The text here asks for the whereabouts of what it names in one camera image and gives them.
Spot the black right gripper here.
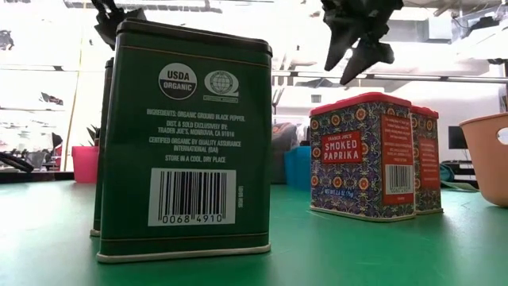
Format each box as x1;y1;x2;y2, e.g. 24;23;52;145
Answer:
320;0;405;86

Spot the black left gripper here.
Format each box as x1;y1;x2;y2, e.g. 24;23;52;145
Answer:
90;0;148;51

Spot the red-lid smoked paprika tin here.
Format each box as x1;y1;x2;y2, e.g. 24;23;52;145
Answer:
410;105;444;215
308;91;417;222

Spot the green black pepper tin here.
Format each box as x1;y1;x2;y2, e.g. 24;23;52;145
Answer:
90;56;116;238
96;17;274;265

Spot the small green succulent plant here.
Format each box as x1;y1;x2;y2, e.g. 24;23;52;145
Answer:
81;125;102;148

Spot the clear plastic storage box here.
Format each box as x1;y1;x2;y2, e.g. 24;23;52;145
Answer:
271;122;301;186

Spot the blue plastic bin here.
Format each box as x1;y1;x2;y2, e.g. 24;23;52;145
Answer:
283;145;313;191

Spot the black background monitor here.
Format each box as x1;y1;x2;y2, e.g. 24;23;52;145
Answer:
448;126;469;150

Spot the pink plastic bin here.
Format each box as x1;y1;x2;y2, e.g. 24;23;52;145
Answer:
71;145;100;184

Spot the dark green cloth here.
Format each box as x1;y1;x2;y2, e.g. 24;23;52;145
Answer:
439;162;479;192

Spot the orange plastic bin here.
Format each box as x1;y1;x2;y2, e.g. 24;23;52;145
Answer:
459;113;508;208

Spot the green table mat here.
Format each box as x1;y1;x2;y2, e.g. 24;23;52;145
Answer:
0;180;508;286

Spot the grey horizontal metal rail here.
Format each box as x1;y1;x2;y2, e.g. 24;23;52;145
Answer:
271;70;508;84

